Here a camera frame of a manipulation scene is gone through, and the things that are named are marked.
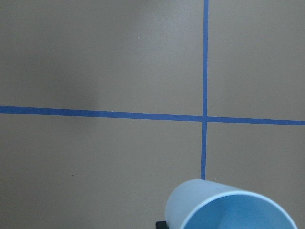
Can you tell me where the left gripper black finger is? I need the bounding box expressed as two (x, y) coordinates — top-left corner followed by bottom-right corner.
(156, 221), (169, 229)

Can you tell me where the light blue cup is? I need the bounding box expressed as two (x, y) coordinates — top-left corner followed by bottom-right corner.
(165, 179), (297, 229)

